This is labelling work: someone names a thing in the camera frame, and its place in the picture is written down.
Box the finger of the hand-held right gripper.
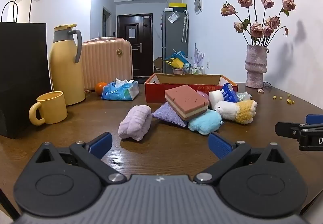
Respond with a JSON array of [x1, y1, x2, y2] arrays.
[[275, 121, 307, 139], [305, 114, 323, 125]]

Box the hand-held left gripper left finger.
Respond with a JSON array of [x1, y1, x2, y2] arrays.
[[33, 132, 128, 185]]

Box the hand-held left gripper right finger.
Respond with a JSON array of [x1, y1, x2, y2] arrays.
[[194, 132, 287, 185]]

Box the light blue plush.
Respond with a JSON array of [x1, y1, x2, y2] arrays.
[[187, 109, 222, 136]]

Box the lavender towel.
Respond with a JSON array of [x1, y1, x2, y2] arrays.
[[118, 105, 153, 142]]

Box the white yellow plush toy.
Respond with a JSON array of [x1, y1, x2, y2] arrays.
[[213, 99, 258, 125]]

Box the white soft roll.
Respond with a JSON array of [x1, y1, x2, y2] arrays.
[[208, 90, 225, 109]]

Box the blue handkerchief paper pack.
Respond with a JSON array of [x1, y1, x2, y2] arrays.
[[221, 83, 240, 103]]

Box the iridescent crinkled pouch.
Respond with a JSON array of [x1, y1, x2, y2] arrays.
[[236, 92, 252, 102]]

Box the brown layered sponge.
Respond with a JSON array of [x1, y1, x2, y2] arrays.
[[165, 85, 210, 121]]

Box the purple knitted cloth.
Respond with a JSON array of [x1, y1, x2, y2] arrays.
[[152, 102, 188, 128]]

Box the red cardboard box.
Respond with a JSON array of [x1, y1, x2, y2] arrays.
[[144, 73, 239, 104]]

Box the scattered yellow flower buds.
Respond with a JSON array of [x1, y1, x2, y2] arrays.
[[273, 93, 296, 105]]

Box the blue tissue pack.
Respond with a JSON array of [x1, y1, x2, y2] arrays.
[[101, 78, 140, 101]]

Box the orange fruit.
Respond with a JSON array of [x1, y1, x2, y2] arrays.
[[95, 82, 108, 96]]

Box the yellow mug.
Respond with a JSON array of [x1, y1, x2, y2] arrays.
[[28, 91, 68, 126]]

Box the pink textured vase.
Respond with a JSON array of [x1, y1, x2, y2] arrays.
[[245, 45, 270, 89]]

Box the pink ribbed suitcase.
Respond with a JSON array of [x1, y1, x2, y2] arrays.
[[82, 38, 134, 90]]

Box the metal cart with bottles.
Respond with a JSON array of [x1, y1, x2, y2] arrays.
[[184, 64, 203, 75]]

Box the yellow thermos jug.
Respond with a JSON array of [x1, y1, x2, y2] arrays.
[[48, 24, 86, 106]]

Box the dark brown entrance door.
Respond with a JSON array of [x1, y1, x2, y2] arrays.
[[117, 14, 153, 77]]

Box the yellow watering can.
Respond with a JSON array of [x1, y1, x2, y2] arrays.
[[165, 59, 185, 68]]

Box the blue folded items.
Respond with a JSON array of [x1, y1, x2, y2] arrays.
[[169, 49, 190, 63]]

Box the black paper bag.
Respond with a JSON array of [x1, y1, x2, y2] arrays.
[[0, 0, 52, 139]]

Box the bunch of dried roses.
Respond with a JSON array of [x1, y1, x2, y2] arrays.
[[221, 0, 297, 49]]

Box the grey refrigerator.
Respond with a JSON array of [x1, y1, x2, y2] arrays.
[[161, 8, 188, 74]]

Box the grey interior door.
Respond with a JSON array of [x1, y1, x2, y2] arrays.
[[102, 5, 112, 38]]

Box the hanging white umbrellas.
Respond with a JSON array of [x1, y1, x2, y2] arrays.
[[181, 11, 189, 43]]

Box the pale purple wall decoration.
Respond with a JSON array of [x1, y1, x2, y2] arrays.
[[194, 43, 205, 65]]

